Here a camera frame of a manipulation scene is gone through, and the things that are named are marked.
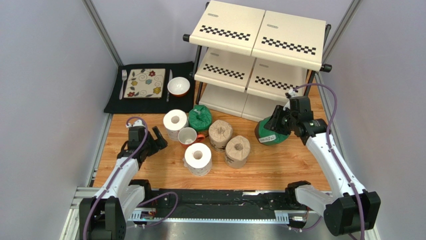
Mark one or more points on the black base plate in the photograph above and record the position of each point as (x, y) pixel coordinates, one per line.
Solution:
(221, 204)

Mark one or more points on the brown wrapped roll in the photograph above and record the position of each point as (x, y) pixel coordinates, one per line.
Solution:
(220, 133)
(237, 152)

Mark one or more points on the brown wrapped roll front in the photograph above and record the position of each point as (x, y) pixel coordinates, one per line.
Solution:
(237, 152)

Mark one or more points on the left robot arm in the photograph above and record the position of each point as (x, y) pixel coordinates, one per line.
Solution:
(104, 216)

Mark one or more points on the white paper roll front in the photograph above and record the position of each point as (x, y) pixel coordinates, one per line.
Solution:
(198, 159)

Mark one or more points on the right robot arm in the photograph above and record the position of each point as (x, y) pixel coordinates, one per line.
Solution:
(350, 208)

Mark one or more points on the green roll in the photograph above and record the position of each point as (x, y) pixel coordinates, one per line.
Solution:
(268, 137)
(200, 119)

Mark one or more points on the silver fork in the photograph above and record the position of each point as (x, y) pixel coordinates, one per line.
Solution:
(124, 76)

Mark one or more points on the cream checkered three-tier shelf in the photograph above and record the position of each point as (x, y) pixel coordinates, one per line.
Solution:
(254, 57)

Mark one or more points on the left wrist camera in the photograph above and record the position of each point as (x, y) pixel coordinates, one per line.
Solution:
(137, 123)

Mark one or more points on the brown wrapped roll back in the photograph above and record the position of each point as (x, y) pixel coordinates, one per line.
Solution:
(220, 133)

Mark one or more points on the white paper roll back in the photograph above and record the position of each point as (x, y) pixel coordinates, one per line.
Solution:
(174, 121)

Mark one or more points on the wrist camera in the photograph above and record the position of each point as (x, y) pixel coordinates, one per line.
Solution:
(290, 94)
(137, 123)

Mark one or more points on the black placemat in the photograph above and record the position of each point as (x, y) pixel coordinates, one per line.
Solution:
(152, 105)

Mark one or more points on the floral square plate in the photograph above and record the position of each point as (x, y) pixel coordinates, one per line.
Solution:
(145, 83)

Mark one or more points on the white orange bowl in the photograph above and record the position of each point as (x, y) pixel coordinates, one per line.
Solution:
(179, 86)

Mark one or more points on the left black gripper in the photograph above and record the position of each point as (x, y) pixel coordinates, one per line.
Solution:
(160, 142)

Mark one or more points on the white paper roll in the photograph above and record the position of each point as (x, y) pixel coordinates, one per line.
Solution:
(198, 159)
(174, 121)

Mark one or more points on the silver knife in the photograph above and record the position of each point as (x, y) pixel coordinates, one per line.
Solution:
(168, 83)

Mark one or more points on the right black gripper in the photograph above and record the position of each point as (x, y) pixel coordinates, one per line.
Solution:
(284, 118)

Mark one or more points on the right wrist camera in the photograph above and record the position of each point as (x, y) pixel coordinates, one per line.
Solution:
(290, 94)

